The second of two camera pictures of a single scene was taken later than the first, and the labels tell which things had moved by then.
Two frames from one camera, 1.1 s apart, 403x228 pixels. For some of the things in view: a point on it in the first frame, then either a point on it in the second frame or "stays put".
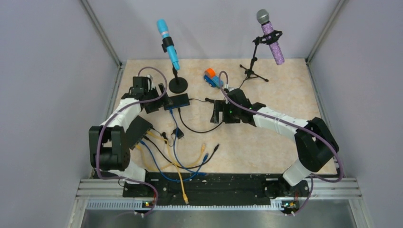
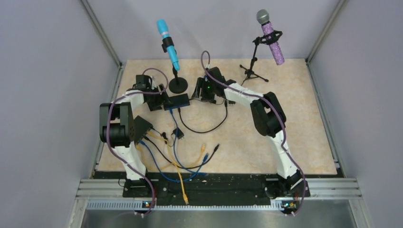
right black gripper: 220,106 -> 199,85
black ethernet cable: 178,109 stays put
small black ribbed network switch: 178,101 stays put
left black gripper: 158,103 stays put
